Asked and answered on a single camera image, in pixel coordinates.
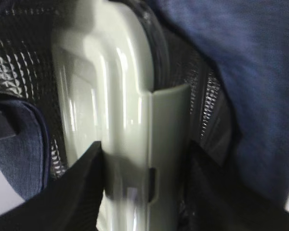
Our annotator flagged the glass container green lid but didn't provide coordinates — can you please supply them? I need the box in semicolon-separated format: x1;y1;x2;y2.
52;0;191;231

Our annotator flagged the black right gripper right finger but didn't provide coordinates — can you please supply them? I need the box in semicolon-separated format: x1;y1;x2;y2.
184;141;289;231

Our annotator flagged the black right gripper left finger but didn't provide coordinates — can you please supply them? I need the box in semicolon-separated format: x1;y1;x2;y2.
0;141;105;231

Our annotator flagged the dark navy lunch bag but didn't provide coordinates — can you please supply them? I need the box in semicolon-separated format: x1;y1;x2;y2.
0;0;289;211

